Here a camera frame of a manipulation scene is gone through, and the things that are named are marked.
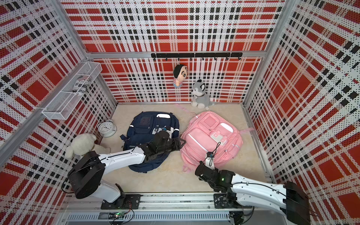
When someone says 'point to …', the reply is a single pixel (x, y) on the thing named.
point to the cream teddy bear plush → (84, 143)
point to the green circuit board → (120, 215)
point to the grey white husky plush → (200, 99)
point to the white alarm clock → (107, 129)
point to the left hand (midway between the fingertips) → (185, 143)
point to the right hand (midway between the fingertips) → (204, 169)
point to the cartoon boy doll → (180, 73)
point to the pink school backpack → (209, 131)
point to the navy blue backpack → (143, 128)
